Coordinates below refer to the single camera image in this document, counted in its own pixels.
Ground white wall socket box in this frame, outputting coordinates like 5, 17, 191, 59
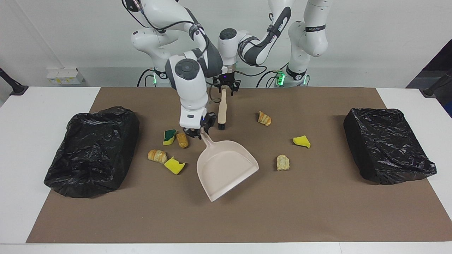
46, 68, 84, 85

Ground black base cable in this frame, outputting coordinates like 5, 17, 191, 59
256, 62, 292, 88
137, 68, 156, 87

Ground brown table mat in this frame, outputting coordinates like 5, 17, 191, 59
26, 87, 452, 243

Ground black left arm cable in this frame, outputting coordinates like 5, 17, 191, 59
233, 12, 286, 77

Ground black bag lined trash bin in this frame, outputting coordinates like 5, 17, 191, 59
44, 106, 140, 198
343, 108, 437, 185

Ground black left base cable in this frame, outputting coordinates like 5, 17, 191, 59
256, 62, 292, 88

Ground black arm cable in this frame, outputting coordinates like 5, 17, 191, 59
122, 0, 221, 104
233, 12, 286, 77

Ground pale bread piece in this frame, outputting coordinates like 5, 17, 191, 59
276, 154, 290, 171

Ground beige plastic dustpan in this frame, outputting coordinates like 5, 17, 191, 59
196, 131, 259, 202

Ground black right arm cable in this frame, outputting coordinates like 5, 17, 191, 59
122, 0, 221, 104

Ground dark background panel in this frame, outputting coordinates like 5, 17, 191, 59
406, 39, 452, 117

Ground black right base cable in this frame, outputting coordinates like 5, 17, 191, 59
137, 68, 156, 87

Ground green yellow sponge piece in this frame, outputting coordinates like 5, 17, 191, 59
163, 129, 177, 146

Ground notched yellow sponge piece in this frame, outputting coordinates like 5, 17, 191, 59
164, 157, 186, 175

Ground beige hand brush black bristles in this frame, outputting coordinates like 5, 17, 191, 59
218, 87, 227, 130

